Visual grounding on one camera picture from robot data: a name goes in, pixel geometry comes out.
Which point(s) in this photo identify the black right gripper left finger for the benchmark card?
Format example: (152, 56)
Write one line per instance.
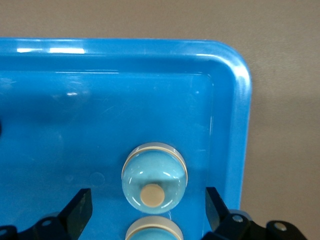
(62, 225)

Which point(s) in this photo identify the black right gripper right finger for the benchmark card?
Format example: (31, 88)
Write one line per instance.
(232, 225)

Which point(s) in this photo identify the light blue dome bell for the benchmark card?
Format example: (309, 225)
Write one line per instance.
(150, 172)
(152, 233)

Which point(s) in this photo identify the blue plastic tray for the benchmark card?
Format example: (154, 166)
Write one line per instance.
(75, 125)

